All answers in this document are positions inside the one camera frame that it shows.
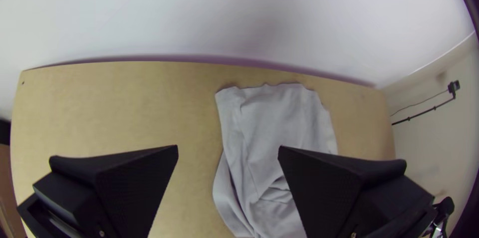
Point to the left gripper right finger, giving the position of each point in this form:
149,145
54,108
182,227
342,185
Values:
336,193

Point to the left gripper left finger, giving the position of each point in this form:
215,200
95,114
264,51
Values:
119,189

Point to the grey t-shirt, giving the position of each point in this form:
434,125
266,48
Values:
262,125

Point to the black camera stand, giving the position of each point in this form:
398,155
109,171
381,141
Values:
423,112

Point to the small black camera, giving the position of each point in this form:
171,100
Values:
454,86

